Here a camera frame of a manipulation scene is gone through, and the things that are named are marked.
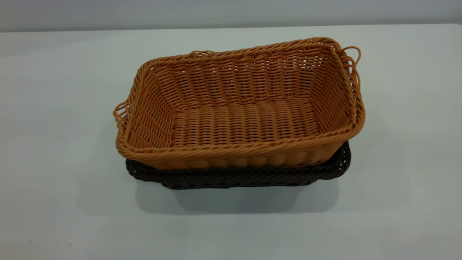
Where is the orange woven wicker basket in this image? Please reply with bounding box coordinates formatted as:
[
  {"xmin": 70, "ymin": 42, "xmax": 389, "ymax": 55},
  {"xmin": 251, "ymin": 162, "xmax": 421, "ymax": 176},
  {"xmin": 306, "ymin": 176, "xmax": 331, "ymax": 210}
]
[{"xmin": 113, "ymin": 37, "xmax": 366, "ymax": 170}]

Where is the black woven wicker basket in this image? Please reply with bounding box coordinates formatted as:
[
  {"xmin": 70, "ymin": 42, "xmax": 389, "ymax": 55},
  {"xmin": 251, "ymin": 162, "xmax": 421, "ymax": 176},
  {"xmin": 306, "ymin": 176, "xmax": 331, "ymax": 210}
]
[{"xmin": 126, "ymin": 141, "xmax": 351, "ymax": 190}]

